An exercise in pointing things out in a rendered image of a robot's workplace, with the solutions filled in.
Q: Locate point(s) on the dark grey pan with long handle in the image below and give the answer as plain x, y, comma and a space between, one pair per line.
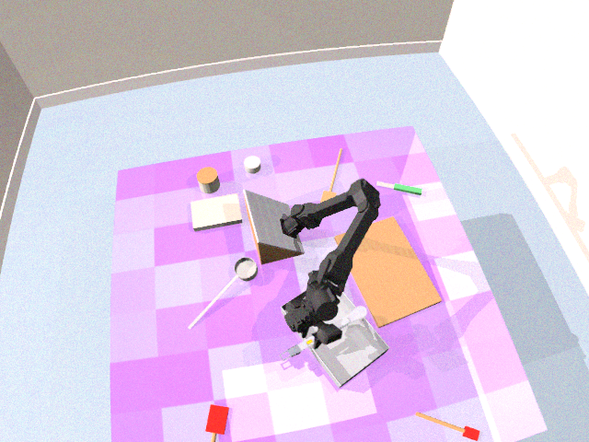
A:
246, 269

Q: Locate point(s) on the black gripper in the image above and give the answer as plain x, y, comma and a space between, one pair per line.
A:
327, 333

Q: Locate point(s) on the white flat rectangular slab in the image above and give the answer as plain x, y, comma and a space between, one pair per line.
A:
215, 212

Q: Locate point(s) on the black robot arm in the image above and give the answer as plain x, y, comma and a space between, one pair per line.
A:
337, 264

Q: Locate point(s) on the white short cylinder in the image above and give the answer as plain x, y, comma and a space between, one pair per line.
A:
252, 165

